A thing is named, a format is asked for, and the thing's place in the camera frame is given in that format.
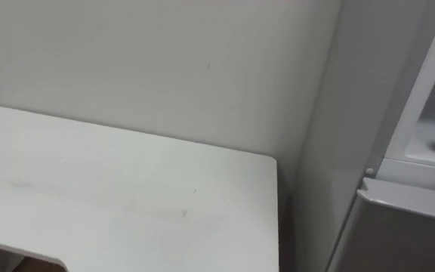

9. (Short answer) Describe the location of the white desk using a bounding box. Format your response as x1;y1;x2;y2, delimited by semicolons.
0;105;280;272

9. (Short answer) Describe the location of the grey fridge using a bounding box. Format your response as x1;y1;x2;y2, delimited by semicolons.
292;0;435;272

